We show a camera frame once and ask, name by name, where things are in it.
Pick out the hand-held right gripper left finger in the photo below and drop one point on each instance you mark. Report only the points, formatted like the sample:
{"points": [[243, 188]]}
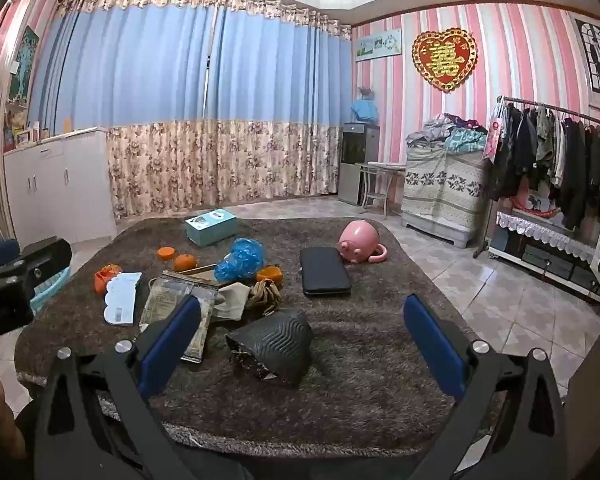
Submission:
{"points": [[172, 345]]}

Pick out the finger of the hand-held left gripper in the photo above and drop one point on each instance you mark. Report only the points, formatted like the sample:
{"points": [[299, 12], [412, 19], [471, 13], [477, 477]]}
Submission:
{"points": [[50, 257], [0, 256]]}

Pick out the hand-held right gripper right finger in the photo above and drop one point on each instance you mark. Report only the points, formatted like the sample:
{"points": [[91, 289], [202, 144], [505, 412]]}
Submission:
{"points": [[435, 350]]}

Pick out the light blue plastic basket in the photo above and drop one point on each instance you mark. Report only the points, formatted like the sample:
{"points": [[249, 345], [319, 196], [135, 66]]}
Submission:
{"points": [[50, 292]]}

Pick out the silver foil packet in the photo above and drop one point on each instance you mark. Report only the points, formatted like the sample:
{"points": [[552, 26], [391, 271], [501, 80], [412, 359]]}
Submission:
{"points": [[167, 300]]}

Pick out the orange plastic bag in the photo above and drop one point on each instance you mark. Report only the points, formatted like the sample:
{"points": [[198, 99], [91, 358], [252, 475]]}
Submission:
{"points": [[105, 280]]}

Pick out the white paper slip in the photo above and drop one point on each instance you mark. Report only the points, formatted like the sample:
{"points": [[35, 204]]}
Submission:
{"points": [[122, 297]]}

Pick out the tangerine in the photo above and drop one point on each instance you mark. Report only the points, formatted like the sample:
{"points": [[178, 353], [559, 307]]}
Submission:
{"points": [[185, 263]]}

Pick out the brown wrapper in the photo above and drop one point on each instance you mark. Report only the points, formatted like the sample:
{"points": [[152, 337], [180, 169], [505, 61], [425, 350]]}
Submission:
{"points": [[264, 297]]}

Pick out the black wavy packet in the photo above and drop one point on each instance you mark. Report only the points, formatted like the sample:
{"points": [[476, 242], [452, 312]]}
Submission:
{"points": [[280, 345]]}

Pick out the blue plastic bag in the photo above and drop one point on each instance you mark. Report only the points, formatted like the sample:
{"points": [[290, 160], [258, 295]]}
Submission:
{"points": [[242, 260]]}

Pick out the brown shaggy rug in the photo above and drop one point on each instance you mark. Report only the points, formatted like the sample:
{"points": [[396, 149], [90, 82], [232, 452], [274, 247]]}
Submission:
{"points": [[370, 360]]}

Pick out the white cabinet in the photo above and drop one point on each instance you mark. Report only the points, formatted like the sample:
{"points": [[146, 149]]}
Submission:
{"points": [[55, 185]]}

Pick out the tan phone case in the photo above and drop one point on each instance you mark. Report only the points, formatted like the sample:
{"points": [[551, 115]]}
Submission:
{"points": [[232, 302]]}

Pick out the teal cardboard box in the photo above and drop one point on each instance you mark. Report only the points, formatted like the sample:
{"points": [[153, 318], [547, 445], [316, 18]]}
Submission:
{"points": [[210, 230]]}

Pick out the pink pig cup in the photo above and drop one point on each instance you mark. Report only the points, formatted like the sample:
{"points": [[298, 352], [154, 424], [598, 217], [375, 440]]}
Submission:
{"points": [[357, 240]]}

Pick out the black zip case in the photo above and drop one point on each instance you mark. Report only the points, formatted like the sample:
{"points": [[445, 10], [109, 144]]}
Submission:
{"points": [[325, 272]]}

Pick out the patterned cloth covered cabinet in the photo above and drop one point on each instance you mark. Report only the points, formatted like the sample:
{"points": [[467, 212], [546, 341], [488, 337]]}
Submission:
{"points": [[445, 195]]}

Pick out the lace covered low shelf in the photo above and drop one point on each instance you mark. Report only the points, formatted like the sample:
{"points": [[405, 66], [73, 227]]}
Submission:
{"points": [[545, 232]]}

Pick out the blue floral curtain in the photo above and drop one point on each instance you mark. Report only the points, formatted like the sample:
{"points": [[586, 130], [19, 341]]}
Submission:
{"points": [[130, 85], [280, 100]]}

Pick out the small metal table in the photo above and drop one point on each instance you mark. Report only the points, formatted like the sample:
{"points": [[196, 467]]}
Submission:
{"points": [[380, 166]]}

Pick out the grey water dispenser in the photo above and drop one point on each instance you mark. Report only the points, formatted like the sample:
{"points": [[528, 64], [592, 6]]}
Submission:
{"points": [[357, 160]]}

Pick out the pile of clothes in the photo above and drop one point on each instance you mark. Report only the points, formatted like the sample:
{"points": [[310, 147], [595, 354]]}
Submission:
{"points": [[450, 132]]}

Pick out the pink white hanging bag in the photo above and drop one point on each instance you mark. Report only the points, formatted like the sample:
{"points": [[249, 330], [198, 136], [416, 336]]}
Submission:
{"points": [[494, 132]]}

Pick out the row of hanging clothes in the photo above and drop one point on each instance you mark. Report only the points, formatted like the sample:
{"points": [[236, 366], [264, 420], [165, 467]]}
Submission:
{"points": [[575, 160]]}

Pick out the blue cloth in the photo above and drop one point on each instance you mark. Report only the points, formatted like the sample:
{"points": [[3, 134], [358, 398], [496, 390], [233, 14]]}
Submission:
{"points": [[365, 111]]}

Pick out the small potted plant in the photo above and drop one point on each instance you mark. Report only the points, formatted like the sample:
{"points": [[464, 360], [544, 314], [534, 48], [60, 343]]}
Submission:
{"points": [[365, 93]]}

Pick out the metal clothes rack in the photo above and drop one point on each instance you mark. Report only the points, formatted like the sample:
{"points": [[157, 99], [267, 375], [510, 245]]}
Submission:
{"points": [[550, 106]]}

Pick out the white photo frame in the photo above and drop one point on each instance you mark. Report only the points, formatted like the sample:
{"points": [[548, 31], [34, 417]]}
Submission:
{"points": [[22, 136]]}

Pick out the green wall poster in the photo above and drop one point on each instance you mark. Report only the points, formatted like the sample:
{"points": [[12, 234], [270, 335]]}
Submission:
{"points": [[25, 65]]}

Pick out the red heart wall decoration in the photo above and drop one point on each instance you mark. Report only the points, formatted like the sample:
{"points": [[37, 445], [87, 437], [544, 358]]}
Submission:
{"points": [[445, 60]]}

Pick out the wall calendar picture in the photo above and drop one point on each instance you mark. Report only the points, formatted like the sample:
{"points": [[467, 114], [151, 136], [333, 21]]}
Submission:
{"points": [[377, 46]]}

